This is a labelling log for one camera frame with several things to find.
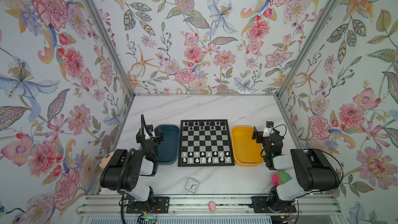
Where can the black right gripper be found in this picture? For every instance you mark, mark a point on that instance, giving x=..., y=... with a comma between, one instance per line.
x=259, y=135

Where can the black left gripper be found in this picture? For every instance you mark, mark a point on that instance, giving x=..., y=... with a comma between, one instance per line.
x=158, y=139

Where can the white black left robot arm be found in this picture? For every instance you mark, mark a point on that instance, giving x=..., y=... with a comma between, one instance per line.
x=123, y=168

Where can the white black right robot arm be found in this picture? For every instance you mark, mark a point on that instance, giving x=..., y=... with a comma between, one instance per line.
x=313, y=172

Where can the black white chess board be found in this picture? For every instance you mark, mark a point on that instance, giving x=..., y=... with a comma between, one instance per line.
x=205, y=143

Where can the teal plastic tray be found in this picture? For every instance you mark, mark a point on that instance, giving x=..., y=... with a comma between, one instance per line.
x=168, y=148

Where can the yellow plastic tray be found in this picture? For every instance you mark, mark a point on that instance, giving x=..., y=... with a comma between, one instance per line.
x=246, y=150

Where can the green pink owl plush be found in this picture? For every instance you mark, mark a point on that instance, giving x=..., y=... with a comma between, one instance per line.
x=280, y=178

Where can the pink faced plush doll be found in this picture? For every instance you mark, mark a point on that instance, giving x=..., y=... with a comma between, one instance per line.
x=105, y=160

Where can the small white square clock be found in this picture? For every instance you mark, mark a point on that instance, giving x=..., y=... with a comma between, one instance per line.
x=192, y=185

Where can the small pink toy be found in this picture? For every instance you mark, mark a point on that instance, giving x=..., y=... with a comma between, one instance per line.
x=212, y=206

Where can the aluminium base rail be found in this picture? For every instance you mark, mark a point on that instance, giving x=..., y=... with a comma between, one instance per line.
x=227, y=205

